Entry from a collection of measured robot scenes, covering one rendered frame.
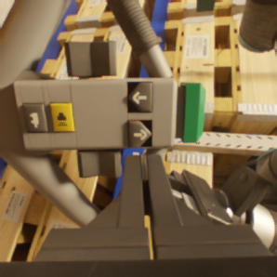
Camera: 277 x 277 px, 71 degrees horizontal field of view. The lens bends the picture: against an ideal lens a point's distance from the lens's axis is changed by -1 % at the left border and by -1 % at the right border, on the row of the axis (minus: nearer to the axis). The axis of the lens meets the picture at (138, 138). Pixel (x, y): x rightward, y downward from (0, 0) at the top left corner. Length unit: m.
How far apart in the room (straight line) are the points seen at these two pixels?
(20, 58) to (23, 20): 0.04
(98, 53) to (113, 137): 0.10
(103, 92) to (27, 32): 0.11
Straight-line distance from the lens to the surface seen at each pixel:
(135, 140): 0.26
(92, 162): 0.29
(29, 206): 1.22
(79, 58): 0.26
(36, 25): 0.29
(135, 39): 0.26
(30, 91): 0.28
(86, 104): 0.26
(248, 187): 0.34
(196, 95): 0.27
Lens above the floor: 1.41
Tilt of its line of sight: 15 degrees down
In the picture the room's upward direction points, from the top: 94 degrees clockwise
